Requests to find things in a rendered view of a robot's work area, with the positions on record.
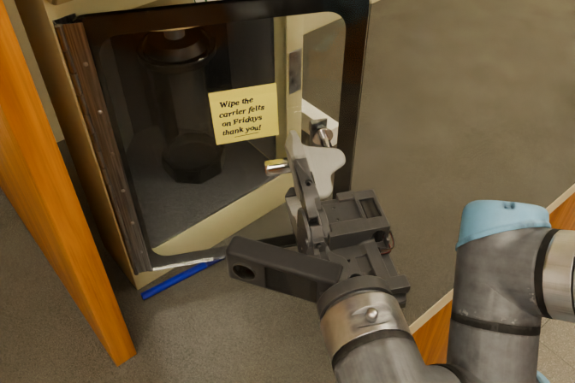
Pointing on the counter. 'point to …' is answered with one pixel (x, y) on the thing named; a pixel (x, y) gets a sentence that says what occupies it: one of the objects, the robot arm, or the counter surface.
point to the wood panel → (51, 198)
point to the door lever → (323, 137)
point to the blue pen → (177, 279)
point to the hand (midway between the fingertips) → (287, 167)
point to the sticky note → (245, 113)
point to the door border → (104, 139)
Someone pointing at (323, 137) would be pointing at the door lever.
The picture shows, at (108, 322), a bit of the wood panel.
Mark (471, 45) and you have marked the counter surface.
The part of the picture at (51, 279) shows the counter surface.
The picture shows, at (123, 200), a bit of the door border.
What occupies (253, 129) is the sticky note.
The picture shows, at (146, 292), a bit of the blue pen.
